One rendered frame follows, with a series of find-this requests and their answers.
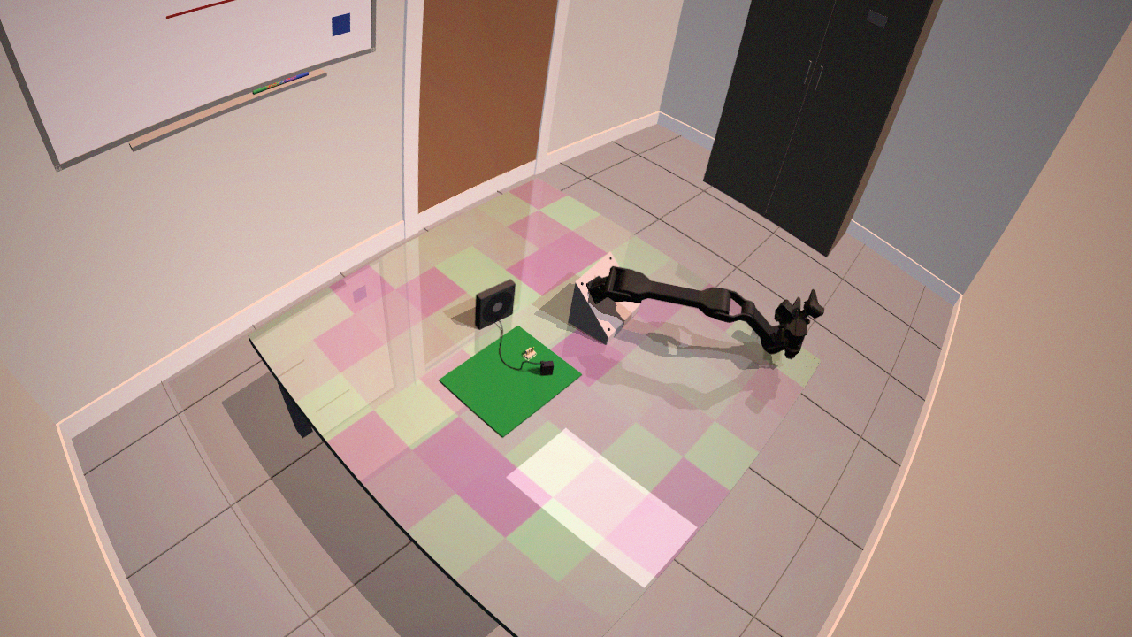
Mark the green circuit board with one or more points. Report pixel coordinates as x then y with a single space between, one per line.
502 396

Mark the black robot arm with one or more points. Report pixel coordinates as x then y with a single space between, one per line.
625 285

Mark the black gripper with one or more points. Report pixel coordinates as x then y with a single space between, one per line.
811 307

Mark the black cable with plug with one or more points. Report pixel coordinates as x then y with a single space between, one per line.
546 368

